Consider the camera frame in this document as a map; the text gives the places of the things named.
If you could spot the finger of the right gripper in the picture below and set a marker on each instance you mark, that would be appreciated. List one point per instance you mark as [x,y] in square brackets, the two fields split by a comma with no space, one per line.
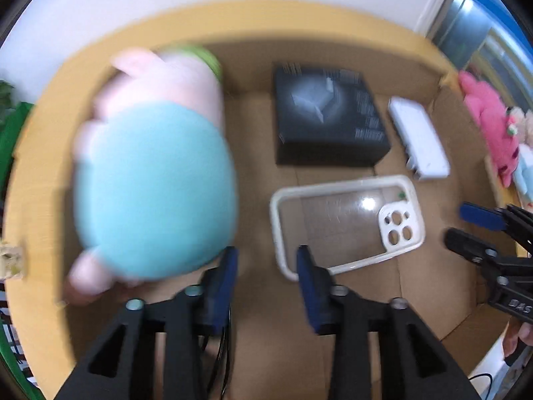
[479,216]
[468,246]

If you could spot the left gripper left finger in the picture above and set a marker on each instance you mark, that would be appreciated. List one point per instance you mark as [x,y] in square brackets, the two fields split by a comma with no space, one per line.
[120,363]

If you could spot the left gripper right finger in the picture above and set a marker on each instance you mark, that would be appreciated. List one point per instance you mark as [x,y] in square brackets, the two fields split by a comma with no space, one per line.
[414,364]

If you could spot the black sunglasses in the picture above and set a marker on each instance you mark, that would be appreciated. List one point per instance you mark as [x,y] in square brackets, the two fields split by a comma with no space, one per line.
[221,370]

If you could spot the clear phone case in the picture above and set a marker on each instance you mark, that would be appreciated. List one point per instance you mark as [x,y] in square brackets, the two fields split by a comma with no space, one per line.
[347,225]

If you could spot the black charger box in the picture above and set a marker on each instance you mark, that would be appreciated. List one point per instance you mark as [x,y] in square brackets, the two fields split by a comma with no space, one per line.
[326,117]

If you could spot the person right hand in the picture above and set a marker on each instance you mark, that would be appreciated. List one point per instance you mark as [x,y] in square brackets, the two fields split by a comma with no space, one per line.
[516,331]

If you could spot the light blue plush toy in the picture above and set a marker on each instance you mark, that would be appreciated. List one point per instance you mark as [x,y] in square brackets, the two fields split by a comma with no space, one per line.
[523,175]

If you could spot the white power bank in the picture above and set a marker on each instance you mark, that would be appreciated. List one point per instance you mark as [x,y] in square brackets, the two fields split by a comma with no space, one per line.
[425,154]

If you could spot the beige rabbit plush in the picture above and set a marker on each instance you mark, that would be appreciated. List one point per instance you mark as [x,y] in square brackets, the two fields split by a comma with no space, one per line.
[521,124]

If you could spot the pink plush toy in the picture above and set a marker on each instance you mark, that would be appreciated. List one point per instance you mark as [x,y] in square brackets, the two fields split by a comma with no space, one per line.
[497,127]

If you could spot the brown cardboard tray box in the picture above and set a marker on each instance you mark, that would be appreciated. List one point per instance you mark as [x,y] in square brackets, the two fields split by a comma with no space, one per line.
[277,356]

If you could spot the paper cup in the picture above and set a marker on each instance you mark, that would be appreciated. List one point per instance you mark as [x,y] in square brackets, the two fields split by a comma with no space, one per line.
[11,261]

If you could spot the teal pink pig plush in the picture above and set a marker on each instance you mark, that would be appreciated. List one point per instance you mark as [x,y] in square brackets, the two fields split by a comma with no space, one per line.
[155,191]

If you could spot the green potted plant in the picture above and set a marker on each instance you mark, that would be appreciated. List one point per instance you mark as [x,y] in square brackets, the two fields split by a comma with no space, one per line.
[6,96]

